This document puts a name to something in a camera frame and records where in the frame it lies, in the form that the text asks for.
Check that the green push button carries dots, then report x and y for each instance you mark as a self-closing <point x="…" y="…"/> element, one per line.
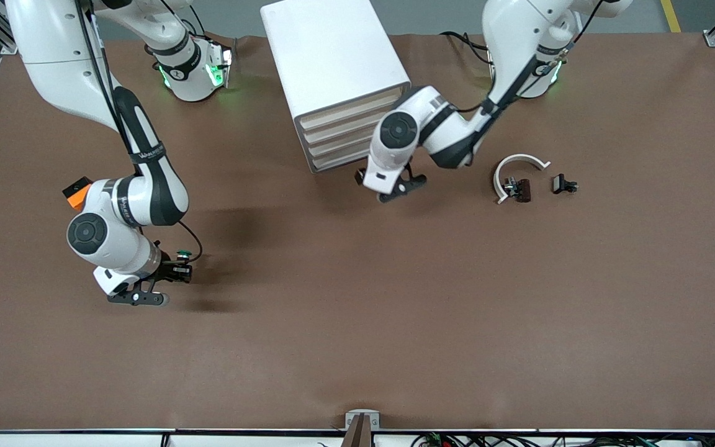
<point x="184" y="252"/>

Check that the white plastic drawer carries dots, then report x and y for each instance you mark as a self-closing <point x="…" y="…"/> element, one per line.
<point x="339" y="156"/>
<point x="345" y="126"/>
<point x="345" y="112"/>
<point x="342" y="141"/>

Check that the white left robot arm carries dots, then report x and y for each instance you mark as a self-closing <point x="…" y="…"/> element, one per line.
<point x="512" y="37"/>

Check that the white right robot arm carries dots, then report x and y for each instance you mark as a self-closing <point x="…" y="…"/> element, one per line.
<point x="53" y="56"/>

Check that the white drawer cabinet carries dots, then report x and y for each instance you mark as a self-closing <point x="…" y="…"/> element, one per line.
<point x="332" y="49"/>

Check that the white curved plastic piece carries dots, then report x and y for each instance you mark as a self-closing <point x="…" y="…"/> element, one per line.
<point x="506" y="162"/>

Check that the brown black clamp part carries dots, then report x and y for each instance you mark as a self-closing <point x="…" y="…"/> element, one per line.
<point x="522" y="190"/>

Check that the small black clip part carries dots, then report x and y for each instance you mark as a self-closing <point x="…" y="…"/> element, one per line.
<point x="560" y="184"/>

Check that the orange black switch box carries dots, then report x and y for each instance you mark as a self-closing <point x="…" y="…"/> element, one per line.
<point x="77" y="198"/>

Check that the grey metal bracket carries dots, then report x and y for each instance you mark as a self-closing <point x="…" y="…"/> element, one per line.
<point x="350" y="422"/>

